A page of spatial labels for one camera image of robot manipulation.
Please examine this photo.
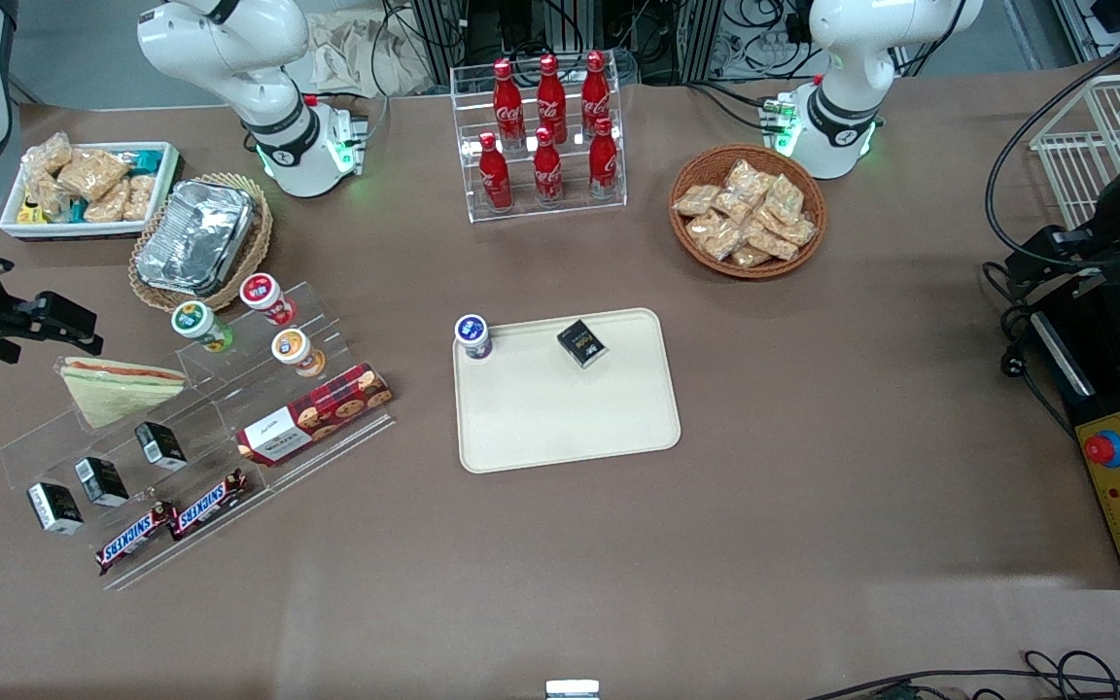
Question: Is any red lid yogurt cup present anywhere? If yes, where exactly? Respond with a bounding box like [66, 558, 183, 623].
[238, 272, 298, 328]

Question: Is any clear acrylic stepped shelf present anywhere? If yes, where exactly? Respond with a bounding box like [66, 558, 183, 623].
[0, 280, 398, 592]

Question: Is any orange lid yogurt cup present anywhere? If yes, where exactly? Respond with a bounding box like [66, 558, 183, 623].
[270, 328, 327, 379]

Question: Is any small black box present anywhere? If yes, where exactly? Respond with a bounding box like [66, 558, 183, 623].
[74, 456, 130, 508]
[134, 420, 188, 473]
[556, 318, 611, 370]
[26, 481, 86, 537]

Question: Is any flat wicker basket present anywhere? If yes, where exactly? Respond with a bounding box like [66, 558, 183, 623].
[128, 172, 275, 313]

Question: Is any red cookie box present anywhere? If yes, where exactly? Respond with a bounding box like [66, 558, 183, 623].
[235, 362, 395, 469]

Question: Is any aluminium foil container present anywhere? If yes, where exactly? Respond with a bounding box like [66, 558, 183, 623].
[135, 179, 261, 297]

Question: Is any black power cable with plug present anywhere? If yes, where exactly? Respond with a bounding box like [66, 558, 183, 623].
[982, 261, 1078, 440]

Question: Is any white rectangular snack bin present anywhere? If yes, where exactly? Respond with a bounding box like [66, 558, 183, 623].
[0, 141, 181, 241]

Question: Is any long black arm cable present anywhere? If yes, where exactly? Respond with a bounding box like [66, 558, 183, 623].
[984, 17, 1120, 275]

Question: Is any green lid yogurt cup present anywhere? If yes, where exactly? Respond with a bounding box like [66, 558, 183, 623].
[170, 300, 234, 354]

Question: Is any beige plastic tray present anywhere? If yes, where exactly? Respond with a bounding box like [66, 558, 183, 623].
[452, 307, 683, 475]

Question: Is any Snickers chocolate bar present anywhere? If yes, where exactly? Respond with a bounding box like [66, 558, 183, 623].
[167, 469, 251, 542]
[95, 501, 178, 576]

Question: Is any beige snack packet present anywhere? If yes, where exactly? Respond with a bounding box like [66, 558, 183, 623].
[122, 174, 158, 222]
[23, 173, 71, 221]
[22, 132, 74, 177]
[55, 147, 131, 201]
[83, 180, 131, 224]

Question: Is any long black floor cable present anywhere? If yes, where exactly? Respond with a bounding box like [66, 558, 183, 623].
[801, 667, 1120, 700]

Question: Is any round brown wicker basket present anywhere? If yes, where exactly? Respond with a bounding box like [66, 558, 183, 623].
[668, 143, 829, 281]

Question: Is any black equipment rack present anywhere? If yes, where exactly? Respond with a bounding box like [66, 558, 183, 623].
[408, 0, 728, 86]

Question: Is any wrapped triangle sandwich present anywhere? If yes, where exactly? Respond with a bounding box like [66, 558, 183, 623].
[58, 356, 188, 430]

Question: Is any crumpled beige cloth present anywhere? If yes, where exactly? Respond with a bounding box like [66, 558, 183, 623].
[305, 10, 437, 99]

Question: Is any clear acrylic bottle rack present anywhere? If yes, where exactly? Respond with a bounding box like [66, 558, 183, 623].
[449, 59, 629, 226]

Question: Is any blue lid yogurt cup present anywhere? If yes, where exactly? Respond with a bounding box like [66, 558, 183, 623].
[453, 313, 495, 363]

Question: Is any red Coca-Cola bottle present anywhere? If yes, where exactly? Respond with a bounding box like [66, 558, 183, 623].
[492, 57, 527, 150]
[532, 125, 565, 206]
[587, 116, 620, 199]
[477, 131, 513, 212]
[536, 52, 569, 146]
[579, 50, 613, 138]

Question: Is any looped black cable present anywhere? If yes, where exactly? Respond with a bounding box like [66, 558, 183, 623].
[1020, 648, 1120, 700]

